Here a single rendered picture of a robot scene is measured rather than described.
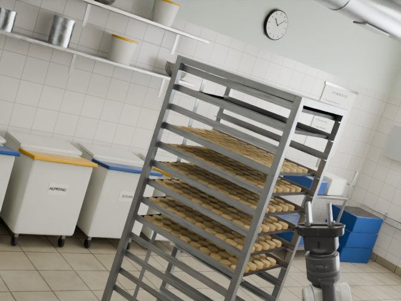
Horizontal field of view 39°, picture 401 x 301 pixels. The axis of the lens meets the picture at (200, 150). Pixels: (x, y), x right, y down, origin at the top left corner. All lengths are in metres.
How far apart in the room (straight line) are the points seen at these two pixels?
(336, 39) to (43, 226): 4.05
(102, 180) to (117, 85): 0.99
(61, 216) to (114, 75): 1.39
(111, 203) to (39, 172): 0.73
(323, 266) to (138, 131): 4.14
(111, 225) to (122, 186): 0.36
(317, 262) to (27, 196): 3.25
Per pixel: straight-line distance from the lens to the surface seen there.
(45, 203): 4.58
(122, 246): 2.69
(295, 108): 2.20
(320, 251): 1.52
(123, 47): 4.92
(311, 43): 6.68
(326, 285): 1.52
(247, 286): 2.84
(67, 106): 5.11
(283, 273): 2.74
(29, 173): 4.44
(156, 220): 2.71
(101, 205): 4.80
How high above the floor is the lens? 1.86
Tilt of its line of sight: 9 degrees down
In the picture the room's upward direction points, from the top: 18 degrees clockwise
